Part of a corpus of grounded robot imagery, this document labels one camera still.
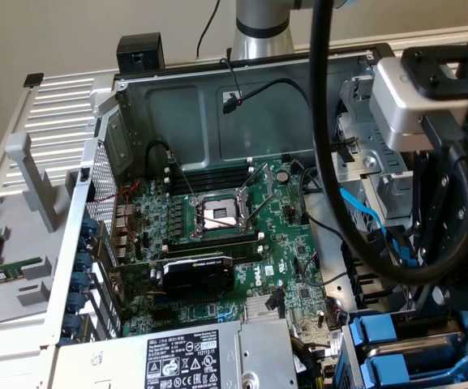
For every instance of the black graphics card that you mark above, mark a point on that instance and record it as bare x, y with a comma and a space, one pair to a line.
201, 277

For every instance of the grey power supply unit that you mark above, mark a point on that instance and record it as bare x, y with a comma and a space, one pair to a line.
258, 344

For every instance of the blue plastic disk carrier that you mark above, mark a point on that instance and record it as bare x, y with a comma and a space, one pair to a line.
381, 369

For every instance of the round coin battery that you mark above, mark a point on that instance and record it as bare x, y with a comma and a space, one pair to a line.
282, 176

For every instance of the open metal PC case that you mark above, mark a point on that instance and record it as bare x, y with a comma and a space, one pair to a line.
185, 138

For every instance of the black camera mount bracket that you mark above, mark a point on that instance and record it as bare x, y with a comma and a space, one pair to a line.
440, 85

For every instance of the black RAM slot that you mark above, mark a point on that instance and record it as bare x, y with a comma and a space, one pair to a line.
209, 184
209, 174

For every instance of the grey plastic parts rack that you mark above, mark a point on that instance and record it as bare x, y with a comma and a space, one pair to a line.
22, 251

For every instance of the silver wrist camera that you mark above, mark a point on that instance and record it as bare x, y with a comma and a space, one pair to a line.
400, 113

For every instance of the hard drive in blue caddy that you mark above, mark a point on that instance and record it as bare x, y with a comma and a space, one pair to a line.
353, 360

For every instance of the installed green RAM stick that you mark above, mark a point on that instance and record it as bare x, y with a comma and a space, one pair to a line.
209, 244

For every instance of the silver chipset heatsink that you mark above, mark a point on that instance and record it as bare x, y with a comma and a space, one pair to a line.
254, 310

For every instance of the thin steel locking lever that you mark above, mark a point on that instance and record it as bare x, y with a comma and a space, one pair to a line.
259, 211
185, 180
254, 177

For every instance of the black plastic block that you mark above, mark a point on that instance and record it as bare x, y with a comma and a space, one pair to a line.
140, 48

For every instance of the green Dell motherboard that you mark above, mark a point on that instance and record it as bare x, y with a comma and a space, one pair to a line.
270, 243

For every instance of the open CPU socket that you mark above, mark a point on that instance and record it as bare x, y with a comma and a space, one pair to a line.
217, 210

